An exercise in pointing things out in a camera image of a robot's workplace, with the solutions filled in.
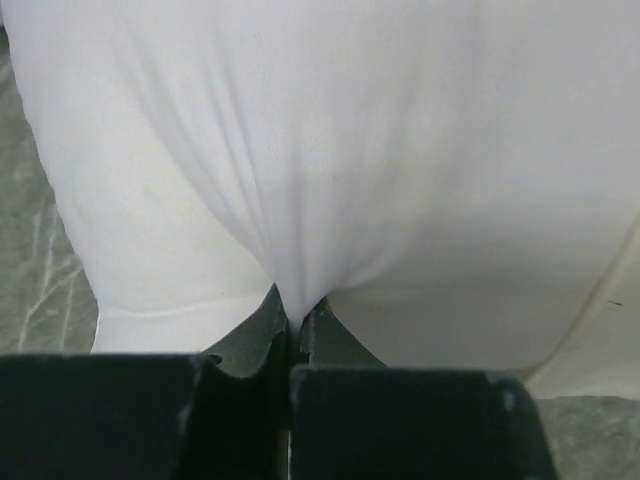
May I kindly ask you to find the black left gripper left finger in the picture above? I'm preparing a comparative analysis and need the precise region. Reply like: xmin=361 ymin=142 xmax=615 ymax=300
xmin=1 ymin=289 xmax=289 ymax=479

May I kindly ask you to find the cream satin pillowcase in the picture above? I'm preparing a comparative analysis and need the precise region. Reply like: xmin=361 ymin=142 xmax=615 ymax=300
xmin=526 ymin=219 xmax=639 ymax=400

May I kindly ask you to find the white pillow insert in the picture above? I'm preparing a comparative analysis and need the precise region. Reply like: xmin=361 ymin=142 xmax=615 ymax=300
xmin=1 ymin=1 xmax=639 ymax=368

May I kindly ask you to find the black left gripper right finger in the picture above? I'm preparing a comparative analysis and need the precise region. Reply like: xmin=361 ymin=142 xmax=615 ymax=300
xmin=289 ymin=301 xmax=557 ymax=480

